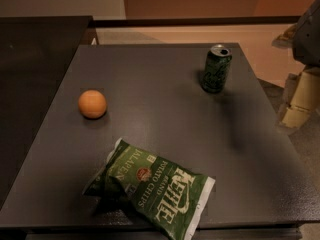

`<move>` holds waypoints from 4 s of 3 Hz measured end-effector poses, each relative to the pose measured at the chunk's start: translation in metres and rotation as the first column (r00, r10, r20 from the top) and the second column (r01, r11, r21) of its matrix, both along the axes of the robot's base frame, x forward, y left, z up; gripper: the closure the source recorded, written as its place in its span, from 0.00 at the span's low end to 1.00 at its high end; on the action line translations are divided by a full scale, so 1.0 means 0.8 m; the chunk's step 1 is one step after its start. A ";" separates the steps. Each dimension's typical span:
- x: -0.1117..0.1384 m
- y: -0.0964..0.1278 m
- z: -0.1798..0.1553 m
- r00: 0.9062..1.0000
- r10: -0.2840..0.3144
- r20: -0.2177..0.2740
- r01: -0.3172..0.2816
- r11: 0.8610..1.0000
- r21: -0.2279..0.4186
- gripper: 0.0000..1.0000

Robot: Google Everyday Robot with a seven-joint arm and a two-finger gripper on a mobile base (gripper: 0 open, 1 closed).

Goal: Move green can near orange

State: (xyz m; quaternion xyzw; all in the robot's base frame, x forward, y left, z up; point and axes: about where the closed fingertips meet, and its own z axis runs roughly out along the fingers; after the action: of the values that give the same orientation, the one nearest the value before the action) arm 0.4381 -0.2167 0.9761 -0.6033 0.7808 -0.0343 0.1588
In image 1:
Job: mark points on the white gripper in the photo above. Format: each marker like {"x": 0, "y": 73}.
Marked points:
{"x": 308, "y": 39}

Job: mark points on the green soda can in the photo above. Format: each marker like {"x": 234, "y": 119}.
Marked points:
{"x": 216, "y": 70}

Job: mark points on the green kettle chips bag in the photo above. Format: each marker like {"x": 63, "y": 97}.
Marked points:
{"x": 169, "y": 196}

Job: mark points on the orange fruit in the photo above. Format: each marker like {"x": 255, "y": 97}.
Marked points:
{"x": 92, "y": 104}

